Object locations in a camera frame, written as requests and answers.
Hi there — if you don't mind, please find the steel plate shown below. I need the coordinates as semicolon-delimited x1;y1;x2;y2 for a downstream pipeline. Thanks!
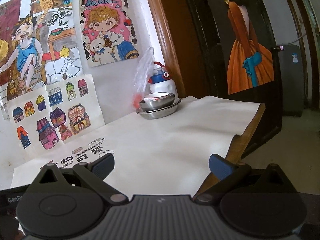
135;99;181;120

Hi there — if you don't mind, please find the white ceramic bowl front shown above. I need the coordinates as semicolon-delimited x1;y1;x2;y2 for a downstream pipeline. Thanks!
143;92;170;102

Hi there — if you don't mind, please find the white printed table mat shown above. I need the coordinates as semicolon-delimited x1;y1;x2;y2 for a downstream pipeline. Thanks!
11;96;259;197

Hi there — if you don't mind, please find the colourful houses drawing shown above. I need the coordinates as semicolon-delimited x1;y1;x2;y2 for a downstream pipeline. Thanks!
7;74;105;160

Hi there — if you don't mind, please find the grey appliance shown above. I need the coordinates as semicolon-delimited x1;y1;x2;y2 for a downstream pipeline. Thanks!
275;44;305;116

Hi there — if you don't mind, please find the white blue water bottle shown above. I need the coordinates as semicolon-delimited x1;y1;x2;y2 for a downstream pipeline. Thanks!
148;61;178;99

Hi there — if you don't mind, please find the clear plastic bag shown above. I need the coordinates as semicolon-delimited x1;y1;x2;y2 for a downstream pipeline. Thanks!
132;47;154;109

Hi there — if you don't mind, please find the orange dress lady painting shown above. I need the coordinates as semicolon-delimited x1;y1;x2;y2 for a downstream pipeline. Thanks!
208;0;274;94

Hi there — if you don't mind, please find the girl with bear drawing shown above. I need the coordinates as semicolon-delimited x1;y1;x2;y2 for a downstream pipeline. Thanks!
79;0;139;67

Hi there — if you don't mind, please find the boy on bench drawing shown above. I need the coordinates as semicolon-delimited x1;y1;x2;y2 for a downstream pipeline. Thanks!
1;0;82;119

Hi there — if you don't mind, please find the wooden door frame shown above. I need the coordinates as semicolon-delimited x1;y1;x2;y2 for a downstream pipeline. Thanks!
148;0;185;98

